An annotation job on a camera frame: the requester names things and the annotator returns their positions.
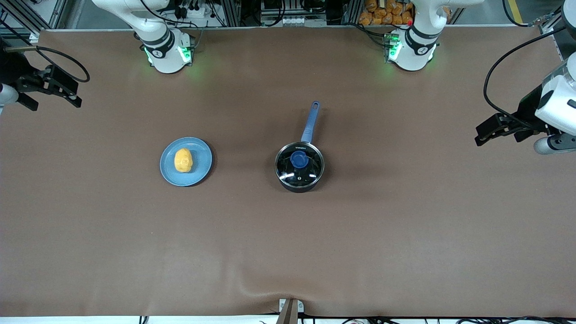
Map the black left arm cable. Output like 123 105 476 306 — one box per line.
483 25 568 122

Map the pile of orange items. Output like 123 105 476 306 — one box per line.
359 0 414 26

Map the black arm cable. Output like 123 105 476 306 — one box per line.
4 45 90 84
483 25 568 122

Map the blue round plate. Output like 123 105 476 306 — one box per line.
160 137 213 187

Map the white power strip with plugs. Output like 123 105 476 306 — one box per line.
178 4 212 18

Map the glass lid blue knob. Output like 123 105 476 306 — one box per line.
275 142 324 186

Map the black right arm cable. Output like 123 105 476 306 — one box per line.
4 45 90 84

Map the yellow potato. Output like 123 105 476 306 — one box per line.
174 148 194 174

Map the metal table edge bracket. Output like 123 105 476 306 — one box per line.
278 298 305 324

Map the aluminium frame rail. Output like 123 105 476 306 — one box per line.
539 13 576 61

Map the aluminium frame post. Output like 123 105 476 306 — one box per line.
219 0 241 27

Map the black pot blue handle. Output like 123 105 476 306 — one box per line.
274 101 325 193

